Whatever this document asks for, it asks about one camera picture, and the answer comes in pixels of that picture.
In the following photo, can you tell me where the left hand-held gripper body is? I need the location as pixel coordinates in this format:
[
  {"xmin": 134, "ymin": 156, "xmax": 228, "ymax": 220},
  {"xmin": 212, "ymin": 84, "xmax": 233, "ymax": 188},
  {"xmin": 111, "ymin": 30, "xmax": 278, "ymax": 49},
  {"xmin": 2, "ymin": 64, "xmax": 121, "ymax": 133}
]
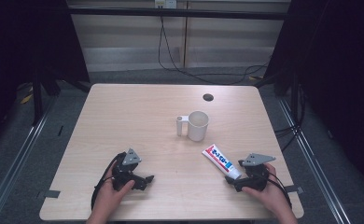
[{"xmin": 111, "ymin": 147, "xmax": 143, "ymax": 192}]

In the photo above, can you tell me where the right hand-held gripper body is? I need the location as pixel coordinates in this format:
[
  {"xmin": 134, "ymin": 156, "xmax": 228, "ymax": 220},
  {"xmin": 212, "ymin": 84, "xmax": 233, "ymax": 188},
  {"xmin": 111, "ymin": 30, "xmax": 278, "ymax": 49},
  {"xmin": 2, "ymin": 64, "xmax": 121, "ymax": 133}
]
[{"xmin": 237, "ymin": 152, "xmax": 277, "ymax": 192}]

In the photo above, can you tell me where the white toothpaste tube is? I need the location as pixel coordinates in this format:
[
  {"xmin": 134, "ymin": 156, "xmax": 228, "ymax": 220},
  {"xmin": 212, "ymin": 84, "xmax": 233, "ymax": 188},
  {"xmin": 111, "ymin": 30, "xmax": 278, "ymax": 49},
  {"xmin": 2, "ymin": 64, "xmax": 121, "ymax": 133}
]
[{"xmin": 202, "ymin": 143, "xmax": 243, "ymax": 181}]

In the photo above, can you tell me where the person's left hand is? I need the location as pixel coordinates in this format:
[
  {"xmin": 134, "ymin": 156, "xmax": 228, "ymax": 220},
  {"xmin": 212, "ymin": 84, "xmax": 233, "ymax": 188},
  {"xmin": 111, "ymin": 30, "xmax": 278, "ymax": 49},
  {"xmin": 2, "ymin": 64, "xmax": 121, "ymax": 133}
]
[{"xmin": 91, "ymin": 161, "xmax": 136, "ymax": 220}]

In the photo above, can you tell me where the person's right hand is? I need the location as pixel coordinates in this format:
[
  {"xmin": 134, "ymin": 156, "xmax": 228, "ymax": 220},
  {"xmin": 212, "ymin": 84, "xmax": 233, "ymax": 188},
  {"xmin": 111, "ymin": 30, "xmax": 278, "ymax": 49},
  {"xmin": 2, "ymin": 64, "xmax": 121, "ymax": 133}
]
[{"xmin": 241, "ymin": 162, "xmax": 294, "ymax": 218}]

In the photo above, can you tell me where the grey tape strip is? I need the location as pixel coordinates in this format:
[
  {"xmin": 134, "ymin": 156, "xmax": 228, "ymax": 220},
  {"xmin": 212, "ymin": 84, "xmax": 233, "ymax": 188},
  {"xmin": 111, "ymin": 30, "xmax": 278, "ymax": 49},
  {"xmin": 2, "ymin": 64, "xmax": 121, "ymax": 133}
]
[
  {"xmin": 35, "ymin": 189, "xmax": 62, "ymax": 201},
  {"xmin": 284, "ymin": 185, "xmax": 305, "ymax": 195}
]

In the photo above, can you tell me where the black metal stand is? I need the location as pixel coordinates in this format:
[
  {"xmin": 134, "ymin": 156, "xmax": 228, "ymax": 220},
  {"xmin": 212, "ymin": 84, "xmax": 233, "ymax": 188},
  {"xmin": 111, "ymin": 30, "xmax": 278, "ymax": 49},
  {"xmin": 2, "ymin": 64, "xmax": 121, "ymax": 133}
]
[{"xmin": 31, "ymin": 66, "xmax": 45, "ymax": 127}]

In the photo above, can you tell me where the yellow floor tape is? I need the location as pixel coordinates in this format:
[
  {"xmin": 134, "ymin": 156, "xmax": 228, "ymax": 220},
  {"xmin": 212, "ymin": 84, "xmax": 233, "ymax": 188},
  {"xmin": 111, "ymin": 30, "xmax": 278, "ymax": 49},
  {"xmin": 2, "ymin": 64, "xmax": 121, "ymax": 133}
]
[{"xmin": 19, "ymin": 92, "xmax": 35, "ymax": 105}]

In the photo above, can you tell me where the dark curtain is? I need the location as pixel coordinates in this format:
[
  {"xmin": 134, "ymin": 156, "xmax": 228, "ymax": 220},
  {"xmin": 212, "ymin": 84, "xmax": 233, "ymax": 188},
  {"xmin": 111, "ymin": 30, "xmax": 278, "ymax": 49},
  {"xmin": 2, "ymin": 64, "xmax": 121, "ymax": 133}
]
[
  {"xmin": 0, "ymin": 0, "xmax": 91, "ymax": 150},
  {"xmin": 263, "ymin": 0, "xmax": 364, "ymax": 197}
]

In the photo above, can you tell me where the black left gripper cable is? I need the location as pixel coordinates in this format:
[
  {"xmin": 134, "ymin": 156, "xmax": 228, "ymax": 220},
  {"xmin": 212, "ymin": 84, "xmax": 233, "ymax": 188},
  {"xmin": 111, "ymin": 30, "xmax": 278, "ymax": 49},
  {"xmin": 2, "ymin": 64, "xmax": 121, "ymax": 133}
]
[{"xmin": 91, "ymin": 152, "xmax": 124, "ymax": 211}]

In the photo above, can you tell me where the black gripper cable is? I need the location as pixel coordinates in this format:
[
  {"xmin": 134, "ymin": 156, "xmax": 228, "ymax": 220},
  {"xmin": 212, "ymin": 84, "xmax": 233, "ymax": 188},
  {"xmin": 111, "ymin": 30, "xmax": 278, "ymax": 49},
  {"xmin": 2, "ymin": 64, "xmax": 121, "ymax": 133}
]
[
  {"xmin": 263, "ymin": 167, "xmax": 293, "ymax": 209},
  {"xmin": 91, "ymin": 152, "xmax": 124, "ymax": 211}
]

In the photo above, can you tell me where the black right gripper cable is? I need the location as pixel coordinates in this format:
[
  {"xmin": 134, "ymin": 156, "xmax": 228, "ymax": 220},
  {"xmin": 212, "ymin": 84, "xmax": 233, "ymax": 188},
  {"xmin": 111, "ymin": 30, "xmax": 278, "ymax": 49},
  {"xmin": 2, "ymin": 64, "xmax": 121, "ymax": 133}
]
[{"xmin": 263, "ymin": 167, "xmax": 293, "ymax": 209}]

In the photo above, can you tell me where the bundle of black floor cables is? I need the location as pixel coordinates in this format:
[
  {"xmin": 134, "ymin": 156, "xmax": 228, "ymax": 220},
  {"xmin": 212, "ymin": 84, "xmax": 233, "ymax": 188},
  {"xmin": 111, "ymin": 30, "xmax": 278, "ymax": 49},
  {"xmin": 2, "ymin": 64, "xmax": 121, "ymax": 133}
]
[{"xmin": 273, "ymin": 82, "xmax": 307, "ymax": 154}]

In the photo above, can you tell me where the metal floor rail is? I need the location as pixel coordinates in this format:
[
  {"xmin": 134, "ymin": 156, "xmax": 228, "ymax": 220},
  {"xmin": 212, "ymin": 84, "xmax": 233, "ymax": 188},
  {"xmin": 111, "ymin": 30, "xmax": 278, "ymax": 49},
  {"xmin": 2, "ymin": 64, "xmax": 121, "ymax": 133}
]
[
  {"xmin": 277, "ymin": 97, "xmax": 354, "ymax": 224},
  {"xmin": 0, "ymin": 94, "xmax": 60, "ymax": 224}
]

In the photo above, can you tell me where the white cup with handle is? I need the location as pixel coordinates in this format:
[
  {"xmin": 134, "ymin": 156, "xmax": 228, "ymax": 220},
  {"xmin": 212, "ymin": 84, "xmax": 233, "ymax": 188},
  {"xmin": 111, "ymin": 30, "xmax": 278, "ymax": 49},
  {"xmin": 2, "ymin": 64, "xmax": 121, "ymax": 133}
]
[{"xmin": 175, "ymin": 110, "xmax": 210, "ymax": 143}]

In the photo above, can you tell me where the long black wall cable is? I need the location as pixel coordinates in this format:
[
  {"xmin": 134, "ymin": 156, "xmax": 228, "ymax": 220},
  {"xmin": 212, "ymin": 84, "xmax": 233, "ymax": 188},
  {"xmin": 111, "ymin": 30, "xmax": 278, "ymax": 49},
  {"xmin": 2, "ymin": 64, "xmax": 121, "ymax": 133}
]
[{"xmin": 157, "ymin": 15, "xmax": 270, "ymax": 86}]

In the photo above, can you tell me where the black horizontal frame bar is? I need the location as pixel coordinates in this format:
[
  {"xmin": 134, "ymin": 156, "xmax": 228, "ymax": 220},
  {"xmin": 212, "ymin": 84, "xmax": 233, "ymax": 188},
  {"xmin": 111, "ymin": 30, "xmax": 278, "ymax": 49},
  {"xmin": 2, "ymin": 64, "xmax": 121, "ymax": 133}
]
[{"xmin": 67, "ymin": 7, "xmax": 292, "ymax": 21}]

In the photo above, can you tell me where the white wall socket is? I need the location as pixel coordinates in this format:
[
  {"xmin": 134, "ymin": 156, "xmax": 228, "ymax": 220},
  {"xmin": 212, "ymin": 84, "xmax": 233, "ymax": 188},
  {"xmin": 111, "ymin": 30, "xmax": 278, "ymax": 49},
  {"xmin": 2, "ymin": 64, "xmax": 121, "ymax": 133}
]
[{"xmin": 153, "ymin": 0, "xmax": 178, "ymax": 9}]

